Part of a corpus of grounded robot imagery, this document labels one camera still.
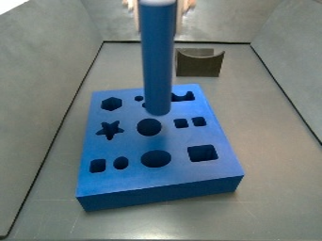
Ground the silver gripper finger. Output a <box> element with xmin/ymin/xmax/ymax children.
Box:
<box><xmin>176</xmin><ymin>0</ymin><xmax>196</xmax><ymax>34</ymax></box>
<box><xmin>121</xmin><ymin>0</ymin><xmax>139</xmax><ymax>30</ymax></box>

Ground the blue round cylinder peg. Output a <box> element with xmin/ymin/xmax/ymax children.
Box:
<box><xmin>139</xmin><ymin>0</ymin><xmax>176</xmax><ymax>116</ymax></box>

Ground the blue shape sorting board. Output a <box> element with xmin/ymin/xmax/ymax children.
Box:
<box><xmin>75</xmin><ymin>84</ymin><xmax>244</xmax><ymax>211</ymax></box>

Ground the black curved cradle holder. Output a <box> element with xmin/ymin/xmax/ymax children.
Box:
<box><xmin>175</xmin><ymin>48</ymin><xmax>226</xmax><ymax>77</ymax></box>

